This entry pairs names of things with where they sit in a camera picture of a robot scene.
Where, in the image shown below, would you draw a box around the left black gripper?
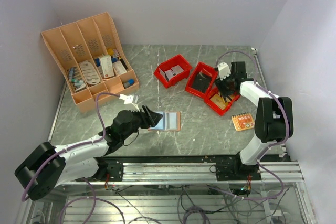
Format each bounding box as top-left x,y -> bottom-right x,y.
121,104 -> 163,140

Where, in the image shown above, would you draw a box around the red bin with gold cards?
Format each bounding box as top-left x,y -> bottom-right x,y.
204,87 -> 241,116

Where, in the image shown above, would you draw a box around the red bin with black cards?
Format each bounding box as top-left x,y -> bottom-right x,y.
185,62 -> 218,100

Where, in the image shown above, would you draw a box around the red bin with white cards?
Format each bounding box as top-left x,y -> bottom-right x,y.
154,55 -> 193,89

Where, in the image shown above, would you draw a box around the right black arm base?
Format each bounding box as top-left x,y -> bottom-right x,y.
209,161 -> 261,182

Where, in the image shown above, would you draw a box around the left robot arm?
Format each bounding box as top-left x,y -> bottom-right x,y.
14,105 -> 163,201

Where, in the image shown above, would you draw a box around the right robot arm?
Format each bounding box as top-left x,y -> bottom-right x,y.
215,61 -> 293,180

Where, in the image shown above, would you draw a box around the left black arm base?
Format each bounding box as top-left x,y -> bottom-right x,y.
80,156 -> 124,182

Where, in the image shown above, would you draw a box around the black cards stack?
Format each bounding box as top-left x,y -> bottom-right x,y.
191,72 -> 212,93

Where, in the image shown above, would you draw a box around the white cards stack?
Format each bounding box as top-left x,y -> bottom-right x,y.
159,65 -> 183,81

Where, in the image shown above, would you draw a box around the orange spiral notebook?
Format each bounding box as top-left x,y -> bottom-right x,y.
232,113 -> 255,132

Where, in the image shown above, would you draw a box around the blue capped bottle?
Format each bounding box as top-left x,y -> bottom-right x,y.
123,79 -> 135,89

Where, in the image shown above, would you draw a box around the white small box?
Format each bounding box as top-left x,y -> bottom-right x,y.
112,61 -> 127,75

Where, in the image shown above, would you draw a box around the white red box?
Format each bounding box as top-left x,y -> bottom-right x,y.
99,55 -> 114,79

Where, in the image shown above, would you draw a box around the yellow small item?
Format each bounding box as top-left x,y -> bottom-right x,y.
107,48 -> 116,57

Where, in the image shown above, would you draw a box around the white oval remote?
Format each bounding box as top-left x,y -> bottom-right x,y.
79,60 -> 101,86

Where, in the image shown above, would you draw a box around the pens bundle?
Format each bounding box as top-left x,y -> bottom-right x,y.
68,67 -> 86,93

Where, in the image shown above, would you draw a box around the orange desk organizer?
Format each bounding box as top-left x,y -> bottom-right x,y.
41,12 -> 139,112

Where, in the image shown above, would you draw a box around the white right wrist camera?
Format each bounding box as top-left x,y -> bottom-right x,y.
216,62 -> 231,80

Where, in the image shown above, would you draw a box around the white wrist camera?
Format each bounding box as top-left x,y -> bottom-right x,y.
119,94 -> 140,111
216,62 -> 231,80

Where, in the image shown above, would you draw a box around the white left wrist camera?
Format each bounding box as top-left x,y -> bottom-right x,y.
119,94 -> 140,111

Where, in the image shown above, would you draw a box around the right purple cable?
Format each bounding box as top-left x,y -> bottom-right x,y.
215,50 -> 294,201

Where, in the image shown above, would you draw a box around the purple cable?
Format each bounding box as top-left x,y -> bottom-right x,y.
215,50 -> 294,201
20,92 -> 123,224

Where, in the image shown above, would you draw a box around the loose cables under table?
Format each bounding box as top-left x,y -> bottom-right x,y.
57,179 -> 289,224

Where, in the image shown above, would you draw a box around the aluminium rail frame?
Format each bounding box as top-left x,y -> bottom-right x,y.
15,161 -> 316,224

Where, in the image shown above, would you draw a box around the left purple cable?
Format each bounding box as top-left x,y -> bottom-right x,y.
20,92 -> 123,224

